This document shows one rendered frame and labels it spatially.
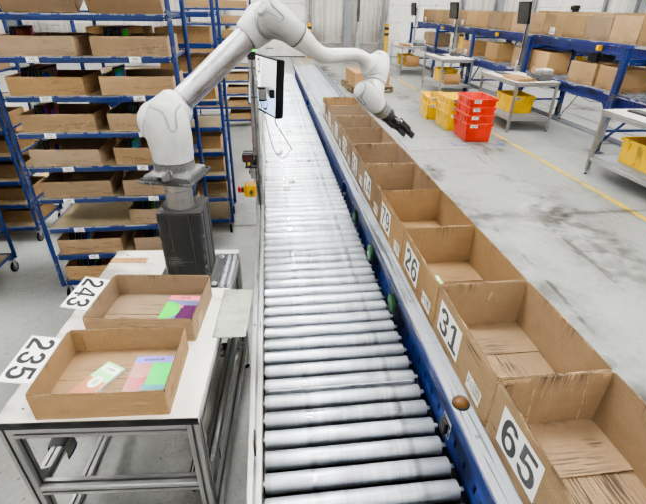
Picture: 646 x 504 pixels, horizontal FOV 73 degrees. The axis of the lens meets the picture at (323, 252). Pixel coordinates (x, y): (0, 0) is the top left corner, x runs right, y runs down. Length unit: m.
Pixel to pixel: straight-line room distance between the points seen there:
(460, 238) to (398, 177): 0.79
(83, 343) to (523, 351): 1.42
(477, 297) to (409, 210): 0.79
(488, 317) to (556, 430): 0.42
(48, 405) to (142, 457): 0.91
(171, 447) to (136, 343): 0.80
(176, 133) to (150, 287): 0.63
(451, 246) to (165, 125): 1.18
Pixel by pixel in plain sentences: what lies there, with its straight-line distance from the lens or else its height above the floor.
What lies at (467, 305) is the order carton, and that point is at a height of 0.97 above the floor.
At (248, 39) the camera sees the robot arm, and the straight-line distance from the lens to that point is 2.00.
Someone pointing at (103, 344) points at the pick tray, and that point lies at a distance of 1.68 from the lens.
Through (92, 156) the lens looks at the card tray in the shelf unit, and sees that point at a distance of 2.98.
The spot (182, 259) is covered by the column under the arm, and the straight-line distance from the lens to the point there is 1.91.
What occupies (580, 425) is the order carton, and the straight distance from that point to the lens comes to 1.34.
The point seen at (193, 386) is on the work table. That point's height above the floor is 0.75.
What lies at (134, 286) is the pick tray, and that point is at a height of 0.79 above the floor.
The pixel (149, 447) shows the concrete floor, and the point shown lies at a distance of 2.35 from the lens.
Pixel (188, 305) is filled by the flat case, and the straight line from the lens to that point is 1.76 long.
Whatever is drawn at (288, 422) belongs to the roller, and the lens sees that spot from 1.36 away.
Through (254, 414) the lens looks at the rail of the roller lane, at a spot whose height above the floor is 0.74.
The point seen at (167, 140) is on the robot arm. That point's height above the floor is 1.36.
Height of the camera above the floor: 1.80
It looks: 30 degrees down
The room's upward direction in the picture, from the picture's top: 1 degrees clockwise
